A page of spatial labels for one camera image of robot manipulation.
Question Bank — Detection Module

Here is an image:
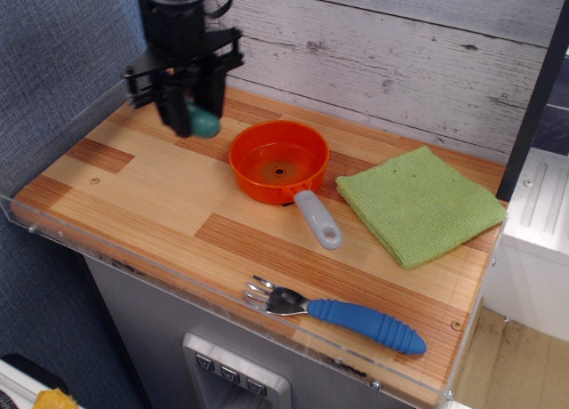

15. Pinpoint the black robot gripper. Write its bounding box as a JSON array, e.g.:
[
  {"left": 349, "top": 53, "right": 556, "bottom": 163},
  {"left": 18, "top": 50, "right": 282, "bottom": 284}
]
[{"left": 123, "top": 0, "right": 244, "bottom": 138}]

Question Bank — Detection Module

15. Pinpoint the green toy sausage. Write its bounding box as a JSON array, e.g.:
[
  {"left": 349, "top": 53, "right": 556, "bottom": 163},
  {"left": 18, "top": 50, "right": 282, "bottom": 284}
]
[{"left": 186, "top": 100, "right": 220, "bottom": 139}]

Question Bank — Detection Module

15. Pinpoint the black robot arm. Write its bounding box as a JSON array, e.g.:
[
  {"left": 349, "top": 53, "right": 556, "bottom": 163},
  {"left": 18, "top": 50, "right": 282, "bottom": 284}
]
[{"left": 123, "top": 0, "right": 244, "bottom": 139}]

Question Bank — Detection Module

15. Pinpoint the clear acrylic table guard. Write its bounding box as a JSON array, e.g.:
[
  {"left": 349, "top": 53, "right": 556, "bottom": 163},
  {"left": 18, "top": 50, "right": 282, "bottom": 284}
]
[{"left": 1, "top": 86, "right": 501, "bottom": 408}]

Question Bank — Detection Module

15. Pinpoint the green folded cloth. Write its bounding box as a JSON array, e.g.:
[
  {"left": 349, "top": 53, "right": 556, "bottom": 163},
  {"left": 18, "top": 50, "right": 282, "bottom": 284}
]
[{"left": 336, "top": 147, "right": 507, "bottom": 269}]

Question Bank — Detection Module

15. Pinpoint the grey cabinet with button panel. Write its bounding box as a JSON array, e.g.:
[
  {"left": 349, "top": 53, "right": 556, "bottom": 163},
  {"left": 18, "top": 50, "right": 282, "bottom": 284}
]
[{"left": 86, "top": 259, "right": 406, "bottom": 408}]

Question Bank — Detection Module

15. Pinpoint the yellow taped object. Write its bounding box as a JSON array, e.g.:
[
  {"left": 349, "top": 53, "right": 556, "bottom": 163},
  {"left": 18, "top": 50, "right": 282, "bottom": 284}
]
[{"left": 32, "top": 389, "right": 79, "bottom": 409}]

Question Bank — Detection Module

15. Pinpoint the white ribbed appliance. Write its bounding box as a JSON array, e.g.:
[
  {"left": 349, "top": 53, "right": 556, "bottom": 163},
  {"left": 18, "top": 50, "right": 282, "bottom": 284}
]
[{"left": 483, "top": 148, "right": 568, "bottom": 341}]

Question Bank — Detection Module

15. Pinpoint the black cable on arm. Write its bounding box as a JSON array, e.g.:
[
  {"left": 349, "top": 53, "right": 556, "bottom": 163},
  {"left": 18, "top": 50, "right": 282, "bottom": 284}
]
[{"left": 204, "top": 0, "right": 235, "bottom": 20}]

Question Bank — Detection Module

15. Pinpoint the orange toy pot grey handle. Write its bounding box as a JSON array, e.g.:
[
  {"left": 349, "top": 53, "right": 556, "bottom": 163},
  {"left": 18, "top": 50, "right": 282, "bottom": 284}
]
[{"left": 228, "top": 120, "right": 343, "bottom": 250}]

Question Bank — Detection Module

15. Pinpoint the blue handled metal fork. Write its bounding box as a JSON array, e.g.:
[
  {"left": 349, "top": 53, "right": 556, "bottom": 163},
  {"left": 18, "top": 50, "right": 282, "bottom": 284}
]
[{"left": 242, "top": 276, "right": 427, "bottom": 356}]

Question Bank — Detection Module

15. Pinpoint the black vertical post right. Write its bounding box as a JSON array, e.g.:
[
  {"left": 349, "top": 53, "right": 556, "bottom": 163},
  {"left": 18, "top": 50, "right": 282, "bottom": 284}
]
[{"left": 496, "top": 0, "right": 568, "bottom": 202}]

